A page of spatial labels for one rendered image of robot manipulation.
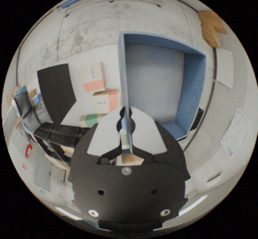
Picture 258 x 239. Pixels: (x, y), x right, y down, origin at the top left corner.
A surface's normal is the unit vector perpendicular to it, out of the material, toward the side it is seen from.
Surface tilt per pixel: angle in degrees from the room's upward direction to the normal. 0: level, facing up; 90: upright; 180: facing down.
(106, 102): 0
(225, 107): 90
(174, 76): 1
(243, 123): 90
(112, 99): 0
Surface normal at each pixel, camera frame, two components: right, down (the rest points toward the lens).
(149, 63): 0.18, 0.52
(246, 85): -0.99, 0.12
